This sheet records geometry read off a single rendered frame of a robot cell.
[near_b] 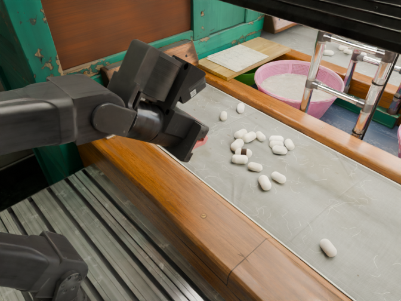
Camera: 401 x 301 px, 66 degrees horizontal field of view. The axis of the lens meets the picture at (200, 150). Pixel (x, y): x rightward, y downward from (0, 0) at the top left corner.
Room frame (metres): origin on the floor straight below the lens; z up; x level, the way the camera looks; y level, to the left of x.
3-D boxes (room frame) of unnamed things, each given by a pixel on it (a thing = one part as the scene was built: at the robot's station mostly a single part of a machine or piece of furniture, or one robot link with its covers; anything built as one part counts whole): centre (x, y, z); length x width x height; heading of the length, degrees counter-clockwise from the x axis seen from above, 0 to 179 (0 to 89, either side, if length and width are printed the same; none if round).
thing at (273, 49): (1.02, -0.15, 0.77); 0.33 x 0.15 x 0.01; 132
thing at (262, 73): (0.86, -0.30, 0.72); 0.27 x 0.27 x 0.10
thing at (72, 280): (0.24, 0.22, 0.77); 0.09 x 0.06 x 0.06; 45
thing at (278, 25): (1.29, -0.37, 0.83); 0.30 x 0.06 x 0.07; 132
